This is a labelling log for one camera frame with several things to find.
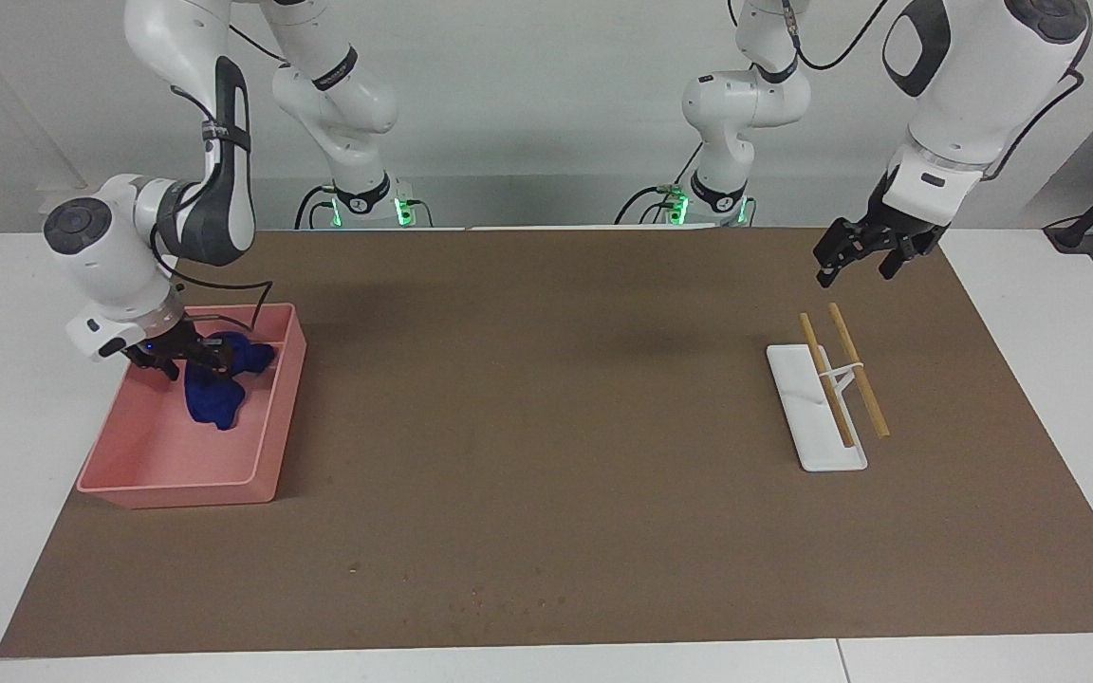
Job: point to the pink plastic bin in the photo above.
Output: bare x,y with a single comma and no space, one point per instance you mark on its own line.
176,455

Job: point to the brown table mat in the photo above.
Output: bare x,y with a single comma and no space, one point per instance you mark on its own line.
603,427

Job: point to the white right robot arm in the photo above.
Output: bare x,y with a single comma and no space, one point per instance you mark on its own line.
195,190

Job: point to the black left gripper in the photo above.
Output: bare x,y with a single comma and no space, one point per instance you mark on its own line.
902,213

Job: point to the wooden rack rod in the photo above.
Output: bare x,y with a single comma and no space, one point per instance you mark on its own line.
826,379
864,379

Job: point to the white towel rack base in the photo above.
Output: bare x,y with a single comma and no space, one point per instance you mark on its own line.
817,427

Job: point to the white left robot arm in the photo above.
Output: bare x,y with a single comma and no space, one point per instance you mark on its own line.
973,85

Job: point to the blue towel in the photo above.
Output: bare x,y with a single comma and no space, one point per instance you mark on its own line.
214,398

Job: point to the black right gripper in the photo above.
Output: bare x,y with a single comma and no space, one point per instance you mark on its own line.
167,346

